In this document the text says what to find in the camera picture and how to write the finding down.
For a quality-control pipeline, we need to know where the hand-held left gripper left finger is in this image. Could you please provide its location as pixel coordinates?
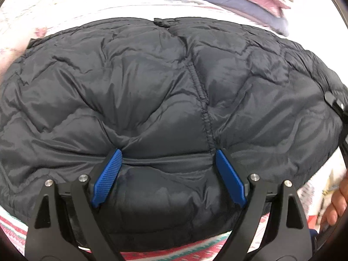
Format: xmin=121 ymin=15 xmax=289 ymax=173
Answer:
xmin=26 ymin=148 xmax=124 ymax=261

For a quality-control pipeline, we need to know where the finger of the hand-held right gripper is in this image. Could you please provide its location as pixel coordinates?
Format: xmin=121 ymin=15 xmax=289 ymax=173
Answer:
xmin=325 ymin=92 xmax=348 ymax=169

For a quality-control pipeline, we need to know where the person's right hand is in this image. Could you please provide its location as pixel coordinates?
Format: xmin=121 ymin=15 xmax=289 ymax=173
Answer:
xmin=322 ymin=169 xmax=348 ymax=227

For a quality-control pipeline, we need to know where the patterned red and green blanket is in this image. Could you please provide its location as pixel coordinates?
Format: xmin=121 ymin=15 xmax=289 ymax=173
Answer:
xmin=0 ymin=0 xmax=329 ymax=261

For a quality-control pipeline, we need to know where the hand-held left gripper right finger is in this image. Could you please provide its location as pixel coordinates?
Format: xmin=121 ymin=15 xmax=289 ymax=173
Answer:
xmin=215 ymin=148 xmax=311 ymax=261

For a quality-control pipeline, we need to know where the black quilted jacket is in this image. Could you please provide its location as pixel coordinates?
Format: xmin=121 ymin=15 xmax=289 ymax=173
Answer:
xmin=0 ymin=17 xmax=348 ymax=244

